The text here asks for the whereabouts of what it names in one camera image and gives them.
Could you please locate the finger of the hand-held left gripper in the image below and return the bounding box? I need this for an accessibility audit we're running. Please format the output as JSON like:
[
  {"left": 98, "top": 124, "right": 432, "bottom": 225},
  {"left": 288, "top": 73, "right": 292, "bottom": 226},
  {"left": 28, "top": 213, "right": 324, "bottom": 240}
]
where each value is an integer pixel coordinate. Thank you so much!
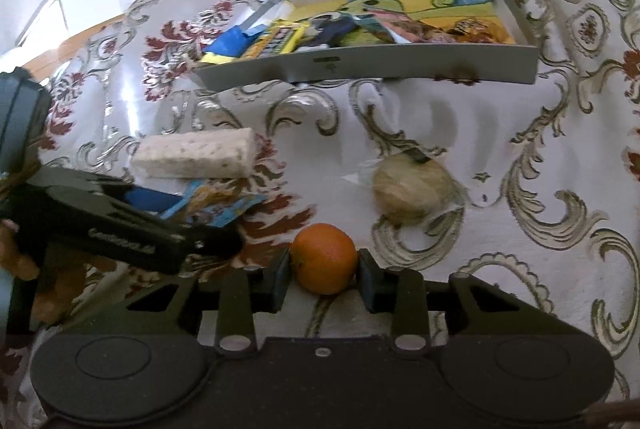
[
  {"left": 27, "top": 166, "right": 183, "bottom": 216},
  {"left": 12, "top": 186, "right": 244, "bottom": 276}
]

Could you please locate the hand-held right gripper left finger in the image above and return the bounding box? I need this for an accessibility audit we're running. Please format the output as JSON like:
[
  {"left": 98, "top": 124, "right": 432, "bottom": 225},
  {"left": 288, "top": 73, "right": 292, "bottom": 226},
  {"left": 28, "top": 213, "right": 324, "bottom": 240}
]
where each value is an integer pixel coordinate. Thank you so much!
[{"left": 120, "top": 251, "right": 293, "bottom": 355}]

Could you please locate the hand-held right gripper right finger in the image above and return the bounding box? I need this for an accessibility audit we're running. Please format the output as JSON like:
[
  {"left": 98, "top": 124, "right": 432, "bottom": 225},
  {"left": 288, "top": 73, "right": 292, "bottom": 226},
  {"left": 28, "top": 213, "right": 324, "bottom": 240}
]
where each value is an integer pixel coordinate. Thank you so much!
[{"left": 357, "top": 249, "right": 528, "bottom": 354}]

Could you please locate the orange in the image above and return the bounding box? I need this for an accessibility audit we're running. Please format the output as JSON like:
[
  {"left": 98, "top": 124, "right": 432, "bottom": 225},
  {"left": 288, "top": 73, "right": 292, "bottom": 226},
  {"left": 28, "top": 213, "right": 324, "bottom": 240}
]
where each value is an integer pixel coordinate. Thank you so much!
[{"left": 290, "top": 223, "right": 359, "bottom": 296}]

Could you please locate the light blue snack packet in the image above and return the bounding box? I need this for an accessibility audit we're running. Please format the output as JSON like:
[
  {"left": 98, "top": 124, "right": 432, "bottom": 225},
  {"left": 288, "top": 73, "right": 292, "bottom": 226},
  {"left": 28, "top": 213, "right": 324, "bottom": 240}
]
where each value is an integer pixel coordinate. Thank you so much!
[{"left": 160, "top": 179, "right": 267, "bottom": 231}]

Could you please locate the yellow green snack packet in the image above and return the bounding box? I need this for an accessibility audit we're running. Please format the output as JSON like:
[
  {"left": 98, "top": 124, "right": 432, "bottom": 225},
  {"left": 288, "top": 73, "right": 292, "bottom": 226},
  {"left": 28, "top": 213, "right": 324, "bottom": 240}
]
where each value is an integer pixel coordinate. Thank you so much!
[{"left": 239, "top": 20, "right": 307, "bottom": 60}]

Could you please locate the grey tray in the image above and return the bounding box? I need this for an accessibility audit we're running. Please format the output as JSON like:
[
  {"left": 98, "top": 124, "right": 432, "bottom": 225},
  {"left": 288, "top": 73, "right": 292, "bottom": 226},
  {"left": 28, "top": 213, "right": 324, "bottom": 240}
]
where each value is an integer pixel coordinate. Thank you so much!
[{"left": 192, "top": 0, "right": 542, "bottom": 96}]

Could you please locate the dark blue snack packet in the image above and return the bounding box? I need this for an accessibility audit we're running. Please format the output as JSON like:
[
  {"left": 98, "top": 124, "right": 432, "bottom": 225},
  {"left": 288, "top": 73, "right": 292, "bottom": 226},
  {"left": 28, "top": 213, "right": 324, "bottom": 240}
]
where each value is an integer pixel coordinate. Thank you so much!
[{"left": 299, "top": 16, "right": 362, "bottom": 51}]

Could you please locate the red packet of round pastries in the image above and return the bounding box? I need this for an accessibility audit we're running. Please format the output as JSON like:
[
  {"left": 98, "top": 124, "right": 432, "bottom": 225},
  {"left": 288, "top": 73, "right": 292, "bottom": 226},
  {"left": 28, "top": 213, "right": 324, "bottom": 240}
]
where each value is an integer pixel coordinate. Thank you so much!
[{"left": 384, "top": 16, "right": 457, "bottom": 45}]

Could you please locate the orange yellow snack packet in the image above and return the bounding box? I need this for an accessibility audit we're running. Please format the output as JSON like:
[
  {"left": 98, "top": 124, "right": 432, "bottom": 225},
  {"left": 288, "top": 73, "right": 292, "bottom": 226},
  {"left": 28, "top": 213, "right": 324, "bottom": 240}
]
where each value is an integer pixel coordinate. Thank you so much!
[{"left": 444, "top": 16, "right": 516, "bottom": 45}]

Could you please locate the person's left hand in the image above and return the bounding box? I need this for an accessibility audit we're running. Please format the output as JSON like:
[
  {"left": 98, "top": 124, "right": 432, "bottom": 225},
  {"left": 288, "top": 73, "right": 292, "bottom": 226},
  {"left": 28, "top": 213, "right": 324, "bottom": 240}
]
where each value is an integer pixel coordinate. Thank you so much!
[{"left": 0, "top": 219, "right": 88, "bottom": 326}]

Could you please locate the white rice cracker bar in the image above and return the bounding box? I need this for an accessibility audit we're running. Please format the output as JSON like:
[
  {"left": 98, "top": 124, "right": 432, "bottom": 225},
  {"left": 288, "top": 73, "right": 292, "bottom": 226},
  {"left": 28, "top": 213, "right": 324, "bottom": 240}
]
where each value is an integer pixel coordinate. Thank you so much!
[{"left": 131, "top": 128, "right": 257, "bottom": 180}]

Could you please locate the beige wrapped round bun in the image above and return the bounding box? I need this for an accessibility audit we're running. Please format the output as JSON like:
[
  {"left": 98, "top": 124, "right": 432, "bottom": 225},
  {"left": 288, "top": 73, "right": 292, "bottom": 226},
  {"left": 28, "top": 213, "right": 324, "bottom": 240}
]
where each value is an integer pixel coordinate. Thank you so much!
[{"left": 372, "top": 149, "right": 454, "bottom": 226}]

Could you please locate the window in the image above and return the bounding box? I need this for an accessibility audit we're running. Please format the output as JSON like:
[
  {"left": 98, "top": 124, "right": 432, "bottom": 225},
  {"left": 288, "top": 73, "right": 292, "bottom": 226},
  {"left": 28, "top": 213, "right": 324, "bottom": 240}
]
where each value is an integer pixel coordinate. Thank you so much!
[{"left": 14, "top": 0, "right": 69, "bottom": 48}]

